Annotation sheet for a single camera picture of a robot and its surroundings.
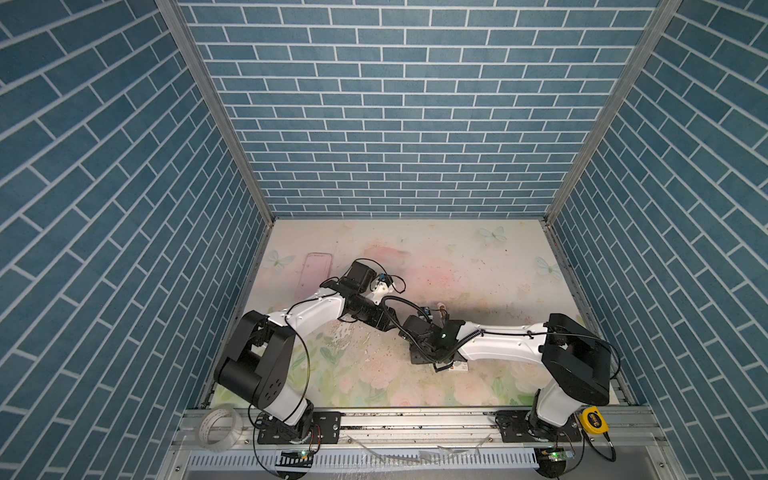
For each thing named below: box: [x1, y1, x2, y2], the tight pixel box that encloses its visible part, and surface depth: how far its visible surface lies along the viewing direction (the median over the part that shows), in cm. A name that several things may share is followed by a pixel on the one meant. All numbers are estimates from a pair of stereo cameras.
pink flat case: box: [295, 252, 333, 301], surface depth 105 cm
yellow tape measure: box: [579, 406, 609, 435], surface depth 75 cm
